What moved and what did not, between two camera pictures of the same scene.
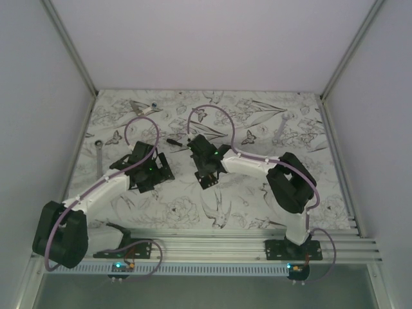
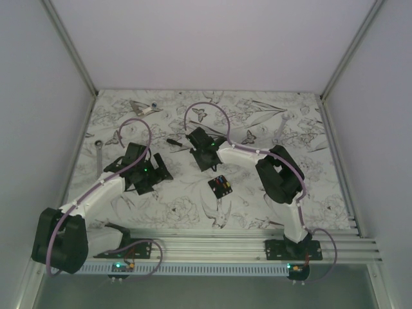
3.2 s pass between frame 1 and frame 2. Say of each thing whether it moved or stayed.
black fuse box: moved
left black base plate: stayed
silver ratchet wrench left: stayed
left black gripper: stayed
